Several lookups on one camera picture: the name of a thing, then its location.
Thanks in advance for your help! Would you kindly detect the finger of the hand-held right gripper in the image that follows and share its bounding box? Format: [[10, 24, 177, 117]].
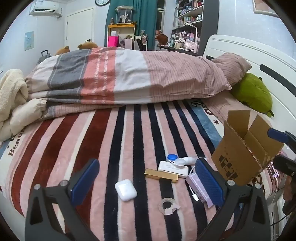
[[268, 128, 296, 145], [273, 155, 296, 175]]

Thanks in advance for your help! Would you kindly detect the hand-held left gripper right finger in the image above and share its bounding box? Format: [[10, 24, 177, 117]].
[[195, 158, 271, 241]]

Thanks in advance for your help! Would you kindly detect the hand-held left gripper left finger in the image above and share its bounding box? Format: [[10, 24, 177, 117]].
[[25, 158, 100, 241]]

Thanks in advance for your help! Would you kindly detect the purple box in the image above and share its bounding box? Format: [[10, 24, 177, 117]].
[[186, 173, 214, 208]]

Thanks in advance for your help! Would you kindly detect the white cable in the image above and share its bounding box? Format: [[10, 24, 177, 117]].
[[188, 157, 207, 202]]

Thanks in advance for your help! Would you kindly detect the cardboard box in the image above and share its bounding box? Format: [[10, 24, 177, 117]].
[[211, 110, 285, 187]]

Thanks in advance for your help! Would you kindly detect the white rectangular case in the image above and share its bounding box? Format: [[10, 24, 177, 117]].
[[158, 161, 190, 178]]

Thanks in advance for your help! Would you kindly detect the white earbuds case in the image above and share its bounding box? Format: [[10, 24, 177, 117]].
[[115, 179, 137, 202]]

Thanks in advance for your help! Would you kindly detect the blue white contact lens case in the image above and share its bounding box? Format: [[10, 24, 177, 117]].
[[166, 153, 186, 168]]

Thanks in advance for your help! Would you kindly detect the gold rectangular box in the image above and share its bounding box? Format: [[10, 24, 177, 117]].
[[144, 169, 179, 183]]

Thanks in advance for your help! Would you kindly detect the clear tape ring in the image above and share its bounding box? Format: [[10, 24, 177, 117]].
[[158, 198, 180, 216]]

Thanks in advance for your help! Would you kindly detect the striped plush blanket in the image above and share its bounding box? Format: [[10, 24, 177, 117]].
[[0, 100, 278, 241]]

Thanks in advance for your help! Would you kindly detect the green plush toy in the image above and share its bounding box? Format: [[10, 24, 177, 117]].
[[230, 72, 274, 117]]

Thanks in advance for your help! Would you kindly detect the pink striped pillow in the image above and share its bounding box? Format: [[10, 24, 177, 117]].
[[201, 94, 257, 123], [209, 52, 252, 85]]

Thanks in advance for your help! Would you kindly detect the white headboard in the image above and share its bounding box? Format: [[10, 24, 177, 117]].
[[202, 34, 296, 139]]

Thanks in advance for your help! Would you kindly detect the folded striped quilt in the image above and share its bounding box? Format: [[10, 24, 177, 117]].
[[24, 46, 232, 120]]

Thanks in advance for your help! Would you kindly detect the cream fleece blanket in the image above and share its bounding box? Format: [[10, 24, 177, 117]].
[[0, 69, 48, 142]]

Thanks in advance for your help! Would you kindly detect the dark suitcase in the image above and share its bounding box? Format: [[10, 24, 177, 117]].
[[37, 49, 52, 64]]

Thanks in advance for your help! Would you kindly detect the cluttered desk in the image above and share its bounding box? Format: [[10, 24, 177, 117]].
[[156, 44, 199, 55]]

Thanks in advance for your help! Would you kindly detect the cluttered bookshelf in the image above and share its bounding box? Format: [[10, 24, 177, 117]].
[[171, 0, 219, 55]]

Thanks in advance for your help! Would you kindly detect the white door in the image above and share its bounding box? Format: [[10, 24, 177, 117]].
[[66, 7, 95, 50]]

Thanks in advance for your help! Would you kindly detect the yellow shelf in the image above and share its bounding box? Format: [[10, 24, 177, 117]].
[[107, 23, 136, 48]]

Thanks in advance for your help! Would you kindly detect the glass display case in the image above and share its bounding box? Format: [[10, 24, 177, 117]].
[[115, 6, 133, 24]]

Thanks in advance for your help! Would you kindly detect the teal curtain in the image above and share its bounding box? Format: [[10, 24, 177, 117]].
[[105, 0, 166, 50]]

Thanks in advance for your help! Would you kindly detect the white air conditioner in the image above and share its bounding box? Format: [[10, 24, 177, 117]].
[[29, 1, 63, 17]]

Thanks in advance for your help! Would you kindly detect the framed wall picture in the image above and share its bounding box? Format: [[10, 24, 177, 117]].
[[252, 0, 280, 18]]

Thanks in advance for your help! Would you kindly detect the blue wall poster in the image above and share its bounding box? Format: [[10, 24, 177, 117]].
[[24, 31, 35, 51]]

